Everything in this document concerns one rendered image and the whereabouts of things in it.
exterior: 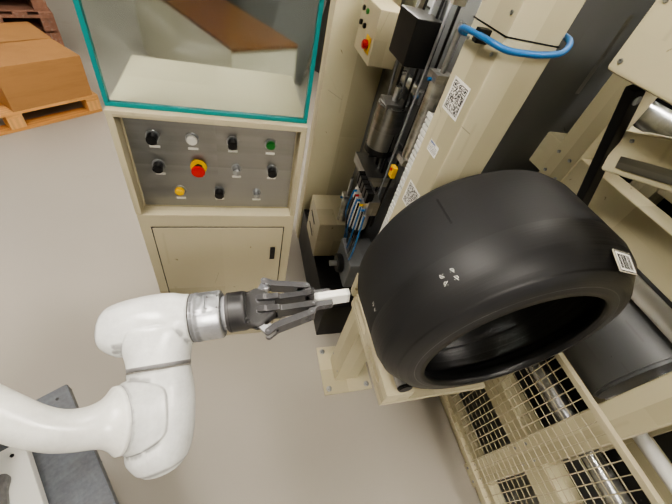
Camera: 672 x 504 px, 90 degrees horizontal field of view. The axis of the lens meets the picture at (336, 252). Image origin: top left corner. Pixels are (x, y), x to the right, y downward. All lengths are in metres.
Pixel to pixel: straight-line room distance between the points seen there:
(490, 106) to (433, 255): 0.38
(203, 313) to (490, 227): 0.53
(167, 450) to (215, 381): 1.27
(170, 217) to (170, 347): 0.75
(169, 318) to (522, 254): 0.60
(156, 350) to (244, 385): 1.28
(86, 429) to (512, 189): 0.80
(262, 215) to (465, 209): 0.83
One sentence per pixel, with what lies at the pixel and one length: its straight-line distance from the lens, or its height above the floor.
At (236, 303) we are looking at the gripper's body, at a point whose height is 1.24.
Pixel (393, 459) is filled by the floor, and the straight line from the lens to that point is 1.92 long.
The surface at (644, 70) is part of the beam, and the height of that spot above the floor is 1.66.
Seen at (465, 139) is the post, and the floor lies 1.45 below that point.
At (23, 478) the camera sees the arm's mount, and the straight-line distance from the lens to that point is 1.22.
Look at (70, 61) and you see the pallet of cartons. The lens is 3.77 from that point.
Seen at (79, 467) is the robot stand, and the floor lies 0.65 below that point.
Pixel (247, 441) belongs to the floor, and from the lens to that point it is 1.82.
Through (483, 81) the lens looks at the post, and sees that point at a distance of 0.83.
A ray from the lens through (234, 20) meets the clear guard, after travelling 1.02.
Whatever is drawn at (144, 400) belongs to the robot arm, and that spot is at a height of 1.20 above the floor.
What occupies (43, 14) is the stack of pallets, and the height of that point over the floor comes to 0.46.
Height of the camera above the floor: 1.77
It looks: 46 degrees down
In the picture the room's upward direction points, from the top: 16 degrees clockwise
